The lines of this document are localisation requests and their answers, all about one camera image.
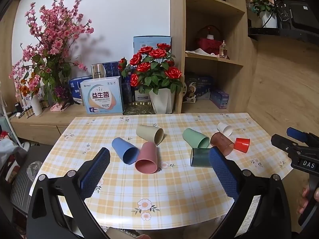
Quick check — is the black ribbed chair seat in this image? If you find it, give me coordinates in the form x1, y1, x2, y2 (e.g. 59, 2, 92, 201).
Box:
10, 144, 54, 213

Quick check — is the white pole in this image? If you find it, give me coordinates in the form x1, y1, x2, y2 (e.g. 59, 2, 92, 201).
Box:
0, 97, 23, 146

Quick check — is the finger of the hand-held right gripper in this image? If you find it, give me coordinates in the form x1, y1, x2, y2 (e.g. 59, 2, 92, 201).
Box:
271, 134, 298, 158
286, 127, 310, 143

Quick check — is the white cylinder vase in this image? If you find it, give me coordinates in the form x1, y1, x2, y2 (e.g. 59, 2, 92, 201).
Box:
30, 94, 43, 116

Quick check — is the tall dark blue box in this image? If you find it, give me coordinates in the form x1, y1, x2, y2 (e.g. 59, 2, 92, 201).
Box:
121, 68, 136, 102

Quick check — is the light blue flat box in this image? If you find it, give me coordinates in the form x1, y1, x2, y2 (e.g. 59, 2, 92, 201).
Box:
133, 36, 172, 55

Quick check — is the gold patterned flat box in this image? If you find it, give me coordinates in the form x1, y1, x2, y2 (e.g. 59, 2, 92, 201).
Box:
123, 101, 156, 115

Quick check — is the small white cup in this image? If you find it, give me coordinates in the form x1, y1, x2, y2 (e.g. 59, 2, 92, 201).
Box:
217, 122, 233, 137

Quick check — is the person's right hand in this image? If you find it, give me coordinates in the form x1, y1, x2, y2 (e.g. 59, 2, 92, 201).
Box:
296, 186, 319, 215

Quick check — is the black appliance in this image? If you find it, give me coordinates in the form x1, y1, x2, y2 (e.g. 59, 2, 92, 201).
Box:
277, 0, 319, 34

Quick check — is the red rose potted plant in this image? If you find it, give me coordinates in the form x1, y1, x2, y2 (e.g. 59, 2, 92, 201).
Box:
118, 43, 183, 114

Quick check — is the white cloth on shelf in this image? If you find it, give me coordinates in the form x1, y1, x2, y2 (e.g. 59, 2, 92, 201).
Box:
186, 48, 218, 57

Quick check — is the green cup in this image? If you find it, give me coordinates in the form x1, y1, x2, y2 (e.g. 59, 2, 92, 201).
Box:
182, 128, 210, 149

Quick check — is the low wooden cabinet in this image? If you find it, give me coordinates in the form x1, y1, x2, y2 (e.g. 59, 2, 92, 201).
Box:
10, 102, 125, 145

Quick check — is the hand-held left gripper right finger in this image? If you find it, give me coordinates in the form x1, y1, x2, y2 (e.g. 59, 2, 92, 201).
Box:
208, 147, 292, 239

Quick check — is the small purple flower bunch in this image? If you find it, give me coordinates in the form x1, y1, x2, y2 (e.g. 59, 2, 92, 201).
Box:
53, 86, 67, 103

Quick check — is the small red cup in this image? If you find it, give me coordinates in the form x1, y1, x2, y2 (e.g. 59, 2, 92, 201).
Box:
234, 138, 250, 152

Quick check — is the pink cup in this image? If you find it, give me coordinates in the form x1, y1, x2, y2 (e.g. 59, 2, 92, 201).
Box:
135, 141, 158, 174

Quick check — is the wooden shelf unit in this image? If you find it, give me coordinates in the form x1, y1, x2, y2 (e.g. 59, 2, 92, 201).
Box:
170, 0, 258, 114

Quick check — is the glass perfume bottle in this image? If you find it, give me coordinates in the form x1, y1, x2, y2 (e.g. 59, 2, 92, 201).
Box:
219, 40, 228, 59

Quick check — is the dark blue box silver cup picture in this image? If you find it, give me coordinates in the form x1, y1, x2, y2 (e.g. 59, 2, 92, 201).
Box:
90, 61, 120, 79

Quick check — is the pink blossom flower arrangement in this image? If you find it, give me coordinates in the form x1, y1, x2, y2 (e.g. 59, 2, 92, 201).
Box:
9, 0, 95, 105

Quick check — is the brown transparent cup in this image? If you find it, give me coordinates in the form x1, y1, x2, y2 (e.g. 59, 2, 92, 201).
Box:
210, 132, 235, 157

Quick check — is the white box with pastel print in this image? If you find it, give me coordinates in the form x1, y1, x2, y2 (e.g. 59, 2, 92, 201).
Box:
80, 76, 124, 115

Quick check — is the purple box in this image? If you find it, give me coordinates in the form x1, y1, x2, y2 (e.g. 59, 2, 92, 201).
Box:
209, 89, 230, 109

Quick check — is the blue cup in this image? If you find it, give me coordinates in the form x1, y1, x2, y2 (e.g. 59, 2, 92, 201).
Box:
111, 137, 140, 165

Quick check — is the yellow checked tablecloth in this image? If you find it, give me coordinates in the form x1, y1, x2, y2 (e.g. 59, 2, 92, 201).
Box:
29, 113, 294, 229

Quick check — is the row of small brown bottles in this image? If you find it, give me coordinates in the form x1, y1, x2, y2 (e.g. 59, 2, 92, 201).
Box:
15, 99, 34, 118

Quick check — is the beige cup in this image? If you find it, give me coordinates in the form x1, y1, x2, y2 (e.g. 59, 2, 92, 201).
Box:
136, 124, 164, 145

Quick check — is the dark teal transparent cup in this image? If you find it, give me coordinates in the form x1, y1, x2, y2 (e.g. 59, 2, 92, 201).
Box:
190, 147, 213, 167

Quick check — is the red basket with handle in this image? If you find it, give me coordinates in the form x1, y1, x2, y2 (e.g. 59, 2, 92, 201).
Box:
196, 25, 223, 53

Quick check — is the blue and white box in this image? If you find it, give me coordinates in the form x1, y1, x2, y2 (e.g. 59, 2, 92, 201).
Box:
68, 76, 93, 105

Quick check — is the pink rose potted plant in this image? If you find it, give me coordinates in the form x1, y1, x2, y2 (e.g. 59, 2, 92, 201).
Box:
250, 0, 283, 28

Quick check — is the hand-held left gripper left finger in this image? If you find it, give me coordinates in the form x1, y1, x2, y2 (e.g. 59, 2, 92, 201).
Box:
26, 147, 111, 239

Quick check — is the black wall shelf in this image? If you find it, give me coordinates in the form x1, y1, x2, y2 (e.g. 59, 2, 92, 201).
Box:
248, 27, 319, 46

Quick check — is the pink floral cloth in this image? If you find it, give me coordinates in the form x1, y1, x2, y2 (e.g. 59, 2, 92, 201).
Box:
50, 102, 73, 112

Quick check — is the clear plastic bag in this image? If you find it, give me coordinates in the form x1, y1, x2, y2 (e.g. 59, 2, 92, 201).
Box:
26, 161, 42, 180

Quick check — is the small white box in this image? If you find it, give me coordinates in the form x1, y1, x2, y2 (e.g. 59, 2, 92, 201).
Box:
135, 90, 151, 102

